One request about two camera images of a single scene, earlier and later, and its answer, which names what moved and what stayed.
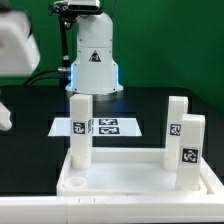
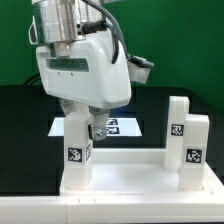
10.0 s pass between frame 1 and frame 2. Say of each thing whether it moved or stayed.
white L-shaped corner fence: stayed
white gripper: moved
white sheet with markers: stayed
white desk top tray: stayed
